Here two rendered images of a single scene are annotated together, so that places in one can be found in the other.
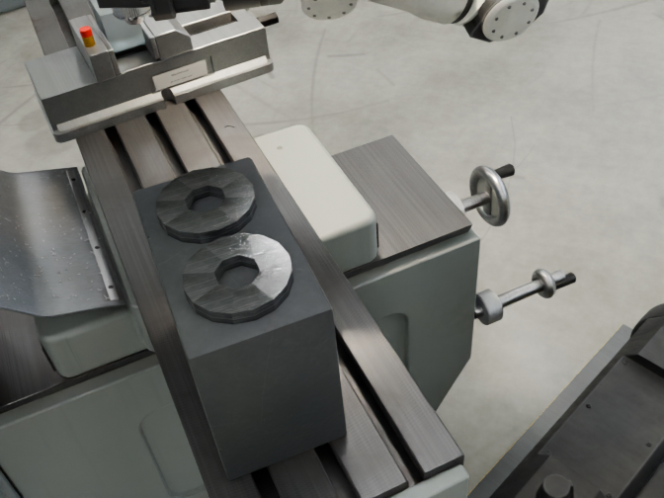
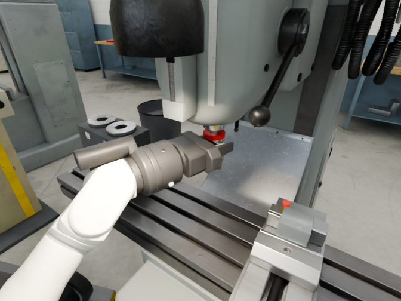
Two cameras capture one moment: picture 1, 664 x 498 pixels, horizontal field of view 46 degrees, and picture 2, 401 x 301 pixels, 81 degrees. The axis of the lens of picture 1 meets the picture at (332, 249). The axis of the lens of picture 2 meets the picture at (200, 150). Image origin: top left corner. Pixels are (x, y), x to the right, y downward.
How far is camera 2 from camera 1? 1.23 m
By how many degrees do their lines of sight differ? 98
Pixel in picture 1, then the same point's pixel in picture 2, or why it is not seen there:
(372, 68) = not seen: outside the picture
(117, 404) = not seen: hidden behind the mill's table
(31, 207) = (259, 206)
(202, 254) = (113, 119)
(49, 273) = (221, 190)
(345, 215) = (131, 288)
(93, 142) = (256, 219)
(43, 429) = not seen: hidden behind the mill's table
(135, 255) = (184, 186)
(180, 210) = (126, 123)
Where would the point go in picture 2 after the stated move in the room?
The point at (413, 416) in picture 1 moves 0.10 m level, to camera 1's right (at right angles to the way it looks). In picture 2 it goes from (71, 179) to (38, 190)
